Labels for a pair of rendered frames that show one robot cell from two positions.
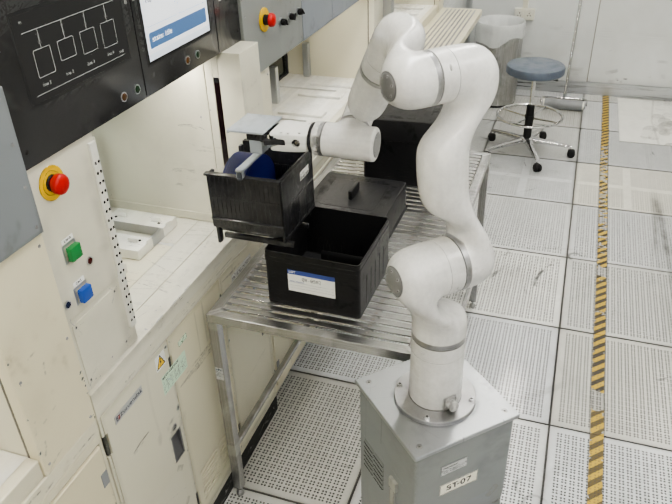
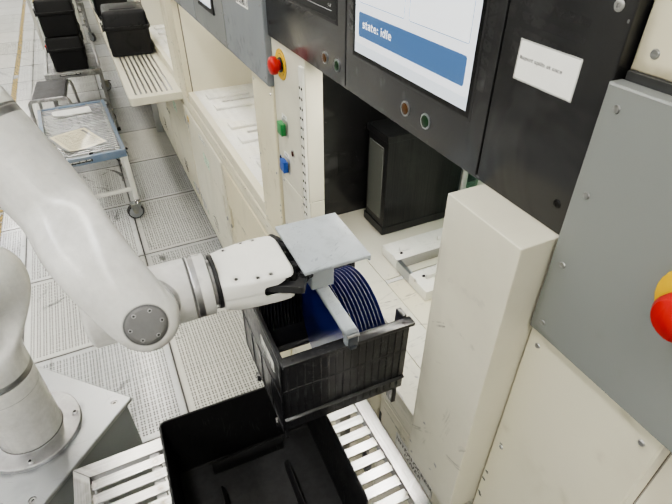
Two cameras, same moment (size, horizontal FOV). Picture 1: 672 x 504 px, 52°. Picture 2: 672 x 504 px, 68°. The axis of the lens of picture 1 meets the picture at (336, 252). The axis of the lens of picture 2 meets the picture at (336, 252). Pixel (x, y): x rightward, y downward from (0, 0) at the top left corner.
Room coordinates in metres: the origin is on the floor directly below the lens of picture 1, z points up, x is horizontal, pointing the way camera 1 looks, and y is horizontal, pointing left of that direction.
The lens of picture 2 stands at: (2.06, -0.20, 1.69)
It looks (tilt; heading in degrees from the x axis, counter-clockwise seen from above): 37 degrees down; 135
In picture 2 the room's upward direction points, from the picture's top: straight up
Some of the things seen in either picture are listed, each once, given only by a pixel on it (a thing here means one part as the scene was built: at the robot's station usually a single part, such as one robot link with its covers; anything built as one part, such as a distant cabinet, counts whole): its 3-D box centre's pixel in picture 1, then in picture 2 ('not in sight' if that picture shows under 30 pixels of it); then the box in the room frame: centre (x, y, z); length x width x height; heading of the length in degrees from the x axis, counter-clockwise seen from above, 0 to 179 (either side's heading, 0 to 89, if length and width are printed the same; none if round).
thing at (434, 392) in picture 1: (436, 365); (16, 403); (1.19, -0.22, 0.85); 0.19 x 0.19 x 0.18
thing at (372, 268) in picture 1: (329, 258); (261, 487); (1.66, 0.02, 0.85); 0.28 x 0.28 x 0.17; 69
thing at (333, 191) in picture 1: (354, 203); not in sight; (2.03, -0.07, 0.83); 0.29 x 0.29 x 0.13; 69
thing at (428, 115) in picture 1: (406, 139); not in sight; (2.42, -0.28, 0.89); 0.29 x 0.29 x 0.25; 74
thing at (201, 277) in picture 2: (319, 138); (201, 283); (1.58, 0.03, 1.25); 0.09 x 0.03 x 0.08; 159
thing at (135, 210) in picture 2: not in sight; (91, 160); (-1.08, 0.75, 0.24); 0.97 x 0.52 x 0.48; 163
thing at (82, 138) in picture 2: not in sight; (77, 138); (-0.92, 0.66, 0.47); 0.31 x 0.23 x 0.02; 2
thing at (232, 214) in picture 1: (262, 180); (319, 319); (1.64, 0.19, 1.11); 0.24 x 0.20 x 0.32; 159
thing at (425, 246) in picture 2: not in sight; (436, 259); (1.53, 0.71, 0.89); 0.22 x 0.21 x 0.04; 70
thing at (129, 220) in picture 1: (128, 231); not in sight; (1.78, 0.62, 0.89); 0.22 x 0.21 x 0.04; 70
